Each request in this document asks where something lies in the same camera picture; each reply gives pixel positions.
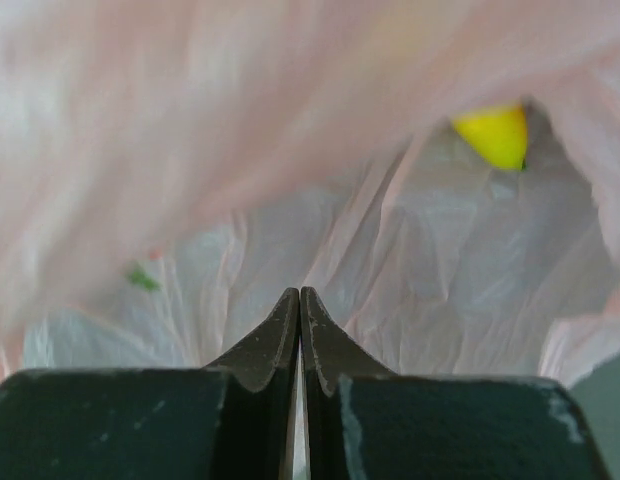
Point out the single yellow banana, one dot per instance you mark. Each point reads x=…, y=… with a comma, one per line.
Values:
x=498, y=135

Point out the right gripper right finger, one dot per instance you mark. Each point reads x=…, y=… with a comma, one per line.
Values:
x=364, y=421

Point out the pink plastic bag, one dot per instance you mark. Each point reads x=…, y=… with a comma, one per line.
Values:
x=125, y=124

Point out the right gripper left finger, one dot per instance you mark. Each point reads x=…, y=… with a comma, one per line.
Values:
x=231, y=419

